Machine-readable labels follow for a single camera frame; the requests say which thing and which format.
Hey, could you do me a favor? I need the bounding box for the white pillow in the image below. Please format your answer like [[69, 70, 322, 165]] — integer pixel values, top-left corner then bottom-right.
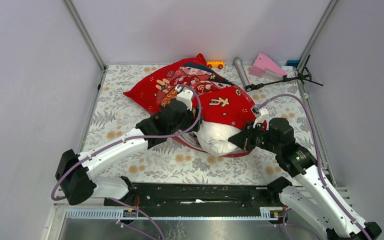
[[195, 120, 244, 156]]

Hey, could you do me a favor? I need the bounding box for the black tripod stand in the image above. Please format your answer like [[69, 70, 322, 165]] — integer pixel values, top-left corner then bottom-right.
[[248, 55, 324, 92]]

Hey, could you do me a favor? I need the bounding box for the red cartoon print pillowcase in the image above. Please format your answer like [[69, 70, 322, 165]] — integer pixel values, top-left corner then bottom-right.
[[123, 53, 267, 158]]

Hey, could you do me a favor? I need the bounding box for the floral fern print sheet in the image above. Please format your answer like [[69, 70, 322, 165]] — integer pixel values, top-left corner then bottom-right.
[[83, 64, 315, 186]]

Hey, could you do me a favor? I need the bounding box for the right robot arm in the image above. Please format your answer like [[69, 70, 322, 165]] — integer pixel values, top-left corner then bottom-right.
[[228, 117, 382, 240]]

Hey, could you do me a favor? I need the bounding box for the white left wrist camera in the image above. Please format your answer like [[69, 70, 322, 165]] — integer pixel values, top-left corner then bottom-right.
[[175, 85, 194, 110]]

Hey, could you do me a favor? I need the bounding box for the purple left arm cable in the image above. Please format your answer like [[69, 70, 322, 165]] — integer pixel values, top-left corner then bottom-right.
[[50, 84, 203, 202]]

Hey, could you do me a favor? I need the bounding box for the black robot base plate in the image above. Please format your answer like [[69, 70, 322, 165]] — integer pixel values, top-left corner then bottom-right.
[[103, 177, 291, 211]]

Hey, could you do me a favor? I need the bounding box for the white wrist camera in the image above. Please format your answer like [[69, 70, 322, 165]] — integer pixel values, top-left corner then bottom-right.
[[251, 105, 269, 127], [175, 85, 194, 110]]

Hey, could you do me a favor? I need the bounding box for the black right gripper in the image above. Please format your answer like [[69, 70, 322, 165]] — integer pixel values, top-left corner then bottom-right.
[[228, 120, 281, 154]]

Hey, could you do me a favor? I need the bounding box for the blue block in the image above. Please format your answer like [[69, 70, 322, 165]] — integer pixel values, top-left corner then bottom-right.
[[285, 60, 300, 68]]

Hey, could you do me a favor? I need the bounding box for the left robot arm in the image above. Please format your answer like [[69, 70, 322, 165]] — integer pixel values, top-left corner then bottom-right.
[[51, 100, 202, 206]]

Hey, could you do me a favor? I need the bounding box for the slotted aluminium rail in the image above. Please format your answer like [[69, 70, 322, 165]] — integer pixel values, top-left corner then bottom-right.
[[65, 205, 278, 221]]

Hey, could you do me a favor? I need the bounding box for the right aluminium frame post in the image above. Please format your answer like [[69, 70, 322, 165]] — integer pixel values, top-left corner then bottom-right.
[[298, 0, 339, 69]]

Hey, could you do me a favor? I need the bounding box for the yellow toy car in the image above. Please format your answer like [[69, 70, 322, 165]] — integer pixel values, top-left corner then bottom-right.
[[206, 60, 226, 70]]

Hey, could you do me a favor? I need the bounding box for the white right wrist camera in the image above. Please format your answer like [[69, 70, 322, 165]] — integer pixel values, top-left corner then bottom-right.
[[251, 105, 269, 127]]

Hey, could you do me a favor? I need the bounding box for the silver microphone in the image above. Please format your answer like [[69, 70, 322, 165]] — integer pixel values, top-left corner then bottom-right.
[[232, 56, 250, 92]]

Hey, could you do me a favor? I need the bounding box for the left aluminium frame post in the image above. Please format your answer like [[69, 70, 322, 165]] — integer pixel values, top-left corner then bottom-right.
[[62, 0, 107, 71]]

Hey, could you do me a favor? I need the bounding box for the aluminium frame post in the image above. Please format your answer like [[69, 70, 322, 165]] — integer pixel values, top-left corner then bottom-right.
[[62, 0, 107, 71], [298, 0, 339, 69]]

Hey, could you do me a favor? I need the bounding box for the pink wedge block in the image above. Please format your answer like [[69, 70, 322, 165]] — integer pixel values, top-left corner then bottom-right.
[[249, 52, 288, 79]]

